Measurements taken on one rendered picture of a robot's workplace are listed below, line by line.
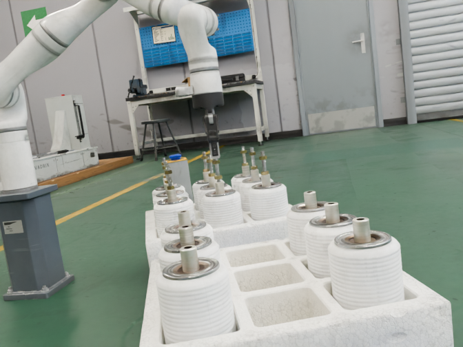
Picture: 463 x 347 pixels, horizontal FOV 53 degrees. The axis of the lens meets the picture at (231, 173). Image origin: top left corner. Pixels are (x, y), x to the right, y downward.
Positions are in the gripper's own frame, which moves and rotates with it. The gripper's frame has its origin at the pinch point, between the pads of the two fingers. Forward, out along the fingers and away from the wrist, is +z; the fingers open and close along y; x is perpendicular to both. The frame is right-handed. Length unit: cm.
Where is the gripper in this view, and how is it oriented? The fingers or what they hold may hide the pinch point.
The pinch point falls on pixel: (214, 151)
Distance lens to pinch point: 113.6
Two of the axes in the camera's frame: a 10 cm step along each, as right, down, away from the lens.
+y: -0.6, -1.2, 9.9
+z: 1.2, 9.8, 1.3
